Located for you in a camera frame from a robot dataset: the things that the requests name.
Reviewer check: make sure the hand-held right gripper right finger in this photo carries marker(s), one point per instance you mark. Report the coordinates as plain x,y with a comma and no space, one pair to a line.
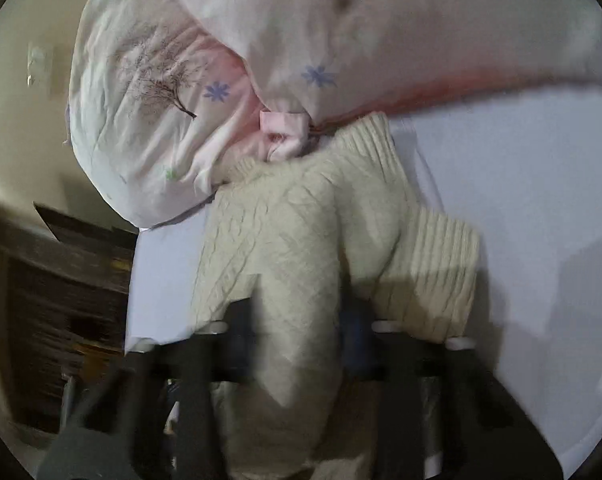
357,340

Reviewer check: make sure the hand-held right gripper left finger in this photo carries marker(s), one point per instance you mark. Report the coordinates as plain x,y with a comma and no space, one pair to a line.
241,332

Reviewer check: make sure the dark wooden bedside cabinet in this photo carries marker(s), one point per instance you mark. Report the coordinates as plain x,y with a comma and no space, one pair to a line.
66,300

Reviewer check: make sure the white bed sheet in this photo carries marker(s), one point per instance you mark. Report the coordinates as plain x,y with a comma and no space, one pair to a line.
531,200

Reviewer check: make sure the pink floral quilt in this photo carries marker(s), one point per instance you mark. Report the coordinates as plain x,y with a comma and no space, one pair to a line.
291,45

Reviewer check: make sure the white wall switch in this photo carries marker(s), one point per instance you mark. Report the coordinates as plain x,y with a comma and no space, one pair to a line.
36,62

